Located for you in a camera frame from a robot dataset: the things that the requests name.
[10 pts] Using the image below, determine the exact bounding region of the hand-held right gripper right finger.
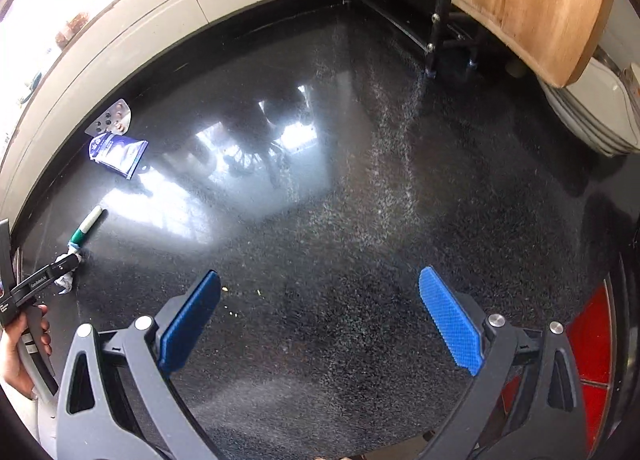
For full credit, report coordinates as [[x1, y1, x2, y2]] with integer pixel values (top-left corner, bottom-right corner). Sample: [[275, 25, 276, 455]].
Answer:
[[418, 266, 589, 460]]

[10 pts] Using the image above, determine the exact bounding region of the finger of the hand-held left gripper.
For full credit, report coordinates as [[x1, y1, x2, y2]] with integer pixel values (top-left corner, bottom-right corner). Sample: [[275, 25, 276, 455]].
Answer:
[[14, 255, 81, 301]]

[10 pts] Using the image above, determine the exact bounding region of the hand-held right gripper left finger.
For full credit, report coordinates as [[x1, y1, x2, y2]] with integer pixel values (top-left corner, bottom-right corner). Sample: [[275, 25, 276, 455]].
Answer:
[[56, 270, 236, 460]]

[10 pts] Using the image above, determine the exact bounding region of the white paper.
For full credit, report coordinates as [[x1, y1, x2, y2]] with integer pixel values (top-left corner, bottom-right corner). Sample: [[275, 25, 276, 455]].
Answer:
[[54, 250, 83, 295]]

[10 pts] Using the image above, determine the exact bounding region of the person's left hand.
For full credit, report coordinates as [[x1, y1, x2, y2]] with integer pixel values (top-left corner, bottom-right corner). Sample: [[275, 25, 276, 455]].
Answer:
[[0, 304, 54, 398]]

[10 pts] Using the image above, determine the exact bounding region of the green and white marker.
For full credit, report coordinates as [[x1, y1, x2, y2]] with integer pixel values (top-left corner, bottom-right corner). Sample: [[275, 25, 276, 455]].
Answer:
[[69, 206, 105, 247]]

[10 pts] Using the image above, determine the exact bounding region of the red container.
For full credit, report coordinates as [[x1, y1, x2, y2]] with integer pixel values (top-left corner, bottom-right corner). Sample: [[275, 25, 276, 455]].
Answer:
[[500, 285, 615, 460]]

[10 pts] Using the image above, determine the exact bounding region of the purple foil pouch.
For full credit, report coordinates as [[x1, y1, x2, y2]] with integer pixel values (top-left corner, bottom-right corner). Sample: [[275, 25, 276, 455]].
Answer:
[[88, 134, 150, 181]]

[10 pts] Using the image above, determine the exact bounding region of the silver blister pack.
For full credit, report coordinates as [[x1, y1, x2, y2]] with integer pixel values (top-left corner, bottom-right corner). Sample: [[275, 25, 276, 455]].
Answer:
[[85, 98, 132, 137]]

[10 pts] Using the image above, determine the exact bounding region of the white plastic tub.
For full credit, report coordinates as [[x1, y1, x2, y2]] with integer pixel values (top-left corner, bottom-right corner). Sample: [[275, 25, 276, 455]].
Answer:
[[540, 54, 640, 157]]

